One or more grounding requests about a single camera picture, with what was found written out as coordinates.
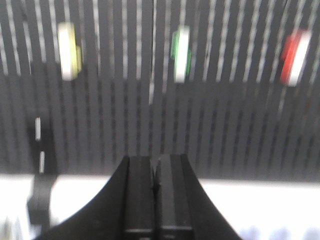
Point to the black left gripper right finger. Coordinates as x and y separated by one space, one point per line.
183 210

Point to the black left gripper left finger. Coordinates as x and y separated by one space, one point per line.
124 209

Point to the white standing desk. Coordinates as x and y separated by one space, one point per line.
257 210

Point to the left black desk clamp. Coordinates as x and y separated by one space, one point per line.
44 163

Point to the black perforated pegboard panel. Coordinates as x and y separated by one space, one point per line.
232 116

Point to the green-backed white rocker switch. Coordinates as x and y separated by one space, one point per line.
180 53

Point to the yellow-backed white rocker switch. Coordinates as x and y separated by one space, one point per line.
69 51

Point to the red-backed white rocker switch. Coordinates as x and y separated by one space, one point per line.
294 55

